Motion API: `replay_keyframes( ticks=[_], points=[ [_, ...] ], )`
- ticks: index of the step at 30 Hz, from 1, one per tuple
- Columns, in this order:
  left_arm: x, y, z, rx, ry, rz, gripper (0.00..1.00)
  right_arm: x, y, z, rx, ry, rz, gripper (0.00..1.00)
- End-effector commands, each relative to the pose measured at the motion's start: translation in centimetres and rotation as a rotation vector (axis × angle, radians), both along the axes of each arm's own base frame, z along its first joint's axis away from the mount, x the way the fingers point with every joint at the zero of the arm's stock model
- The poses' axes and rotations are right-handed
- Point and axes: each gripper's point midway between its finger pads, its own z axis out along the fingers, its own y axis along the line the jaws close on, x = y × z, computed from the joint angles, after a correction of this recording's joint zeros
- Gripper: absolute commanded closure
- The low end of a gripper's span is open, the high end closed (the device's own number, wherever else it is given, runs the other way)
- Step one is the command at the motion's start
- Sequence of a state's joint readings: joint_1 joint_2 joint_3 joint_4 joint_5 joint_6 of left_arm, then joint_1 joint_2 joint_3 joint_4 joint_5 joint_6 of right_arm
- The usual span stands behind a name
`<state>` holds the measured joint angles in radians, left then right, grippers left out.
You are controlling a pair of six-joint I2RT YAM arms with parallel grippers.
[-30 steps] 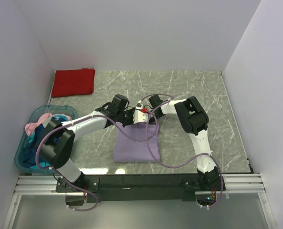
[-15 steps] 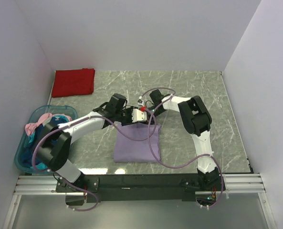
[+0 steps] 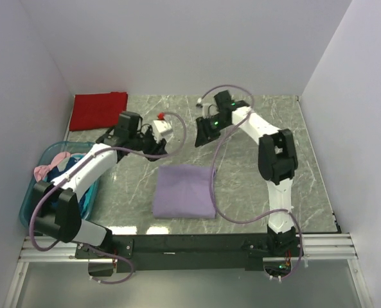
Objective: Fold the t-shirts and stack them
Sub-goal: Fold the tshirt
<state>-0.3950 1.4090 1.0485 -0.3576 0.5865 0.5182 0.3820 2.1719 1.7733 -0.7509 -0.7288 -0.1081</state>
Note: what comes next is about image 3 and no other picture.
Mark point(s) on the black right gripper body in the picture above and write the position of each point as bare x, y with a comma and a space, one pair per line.
213, 125

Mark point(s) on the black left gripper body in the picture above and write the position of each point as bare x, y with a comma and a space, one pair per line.
147, 142

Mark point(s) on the lavender t shirt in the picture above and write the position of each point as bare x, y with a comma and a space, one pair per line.
183, 191

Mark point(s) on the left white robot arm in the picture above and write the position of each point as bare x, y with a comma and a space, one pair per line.
56, 203

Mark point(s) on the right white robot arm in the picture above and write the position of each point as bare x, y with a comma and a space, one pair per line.
277, 160

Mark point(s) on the folded red t shirt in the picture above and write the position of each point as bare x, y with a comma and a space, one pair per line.
95, 111

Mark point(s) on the teal plastic laundry basket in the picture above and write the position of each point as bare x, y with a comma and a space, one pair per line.
48, 155

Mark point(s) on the pink garment in basket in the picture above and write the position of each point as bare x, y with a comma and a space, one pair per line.
41, 171

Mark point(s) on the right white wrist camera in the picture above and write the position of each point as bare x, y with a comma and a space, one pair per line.
206, 108

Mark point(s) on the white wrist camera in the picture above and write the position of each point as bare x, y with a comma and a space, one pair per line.
161, 127
206, 108

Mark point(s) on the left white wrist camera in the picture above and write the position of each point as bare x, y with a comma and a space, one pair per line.
161, 127

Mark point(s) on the aluminium frame rail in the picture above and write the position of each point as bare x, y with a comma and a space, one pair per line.
314, 247

